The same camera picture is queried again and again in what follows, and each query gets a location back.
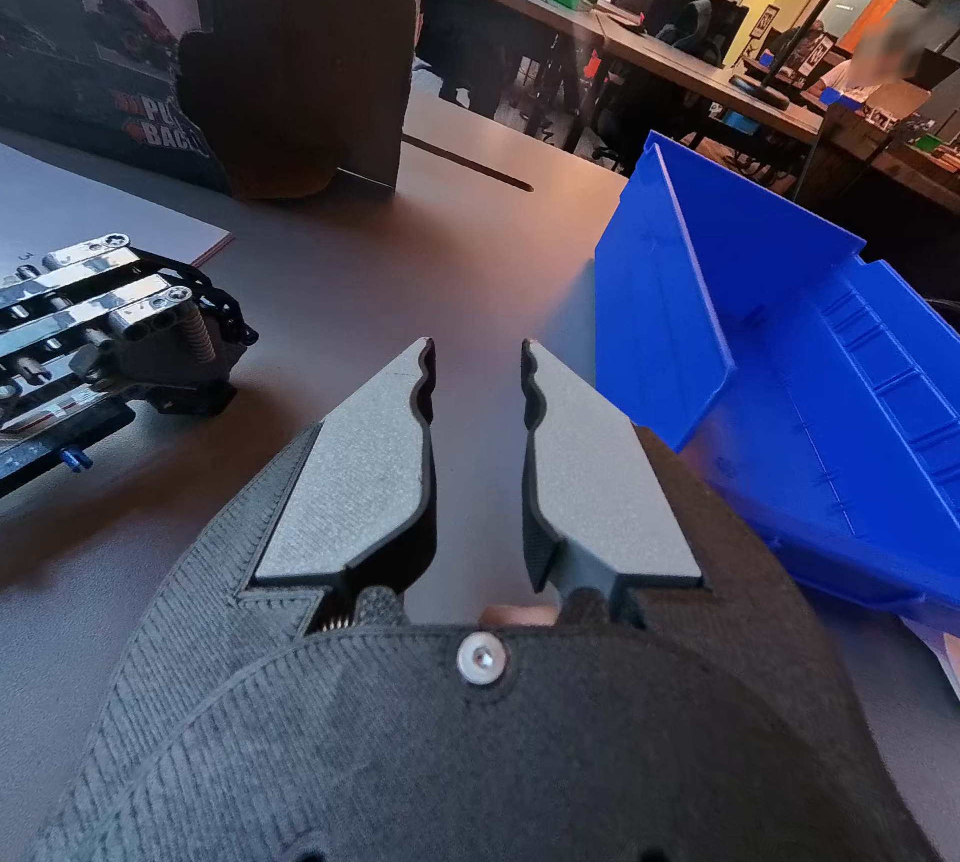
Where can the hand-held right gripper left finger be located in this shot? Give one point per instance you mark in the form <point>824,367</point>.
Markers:
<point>352,479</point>

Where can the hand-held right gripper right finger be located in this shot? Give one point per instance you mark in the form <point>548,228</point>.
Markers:
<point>600,494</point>

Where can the black and chrome lego model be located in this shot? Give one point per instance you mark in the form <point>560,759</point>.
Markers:
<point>150,344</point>

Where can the dark printed lego set box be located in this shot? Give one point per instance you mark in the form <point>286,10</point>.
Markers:
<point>300,51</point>

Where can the blue plastic bin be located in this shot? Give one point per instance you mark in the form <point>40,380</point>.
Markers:
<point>750,427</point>

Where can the grey flat board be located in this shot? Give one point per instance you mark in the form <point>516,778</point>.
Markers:
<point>112,216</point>

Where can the white paper sheet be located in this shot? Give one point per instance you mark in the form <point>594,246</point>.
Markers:
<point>941,652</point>

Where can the black pole stand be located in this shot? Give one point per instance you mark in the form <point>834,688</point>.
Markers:
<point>771,95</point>

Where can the long wooden desk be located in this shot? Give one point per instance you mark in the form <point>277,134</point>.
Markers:
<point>675,63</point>

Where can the dark wooden desk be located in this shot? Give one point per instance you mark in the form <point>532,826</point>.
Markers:
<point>900,164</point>

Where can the small blue bin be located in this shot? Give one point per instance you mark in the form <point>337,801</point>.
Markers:
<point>840,98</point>

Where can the dark office chair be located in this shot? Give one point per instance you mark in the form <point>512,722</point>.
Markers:
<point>694,25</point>

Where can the small green bin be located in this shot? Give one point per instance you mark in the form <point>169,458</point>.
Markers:
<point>928,143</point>

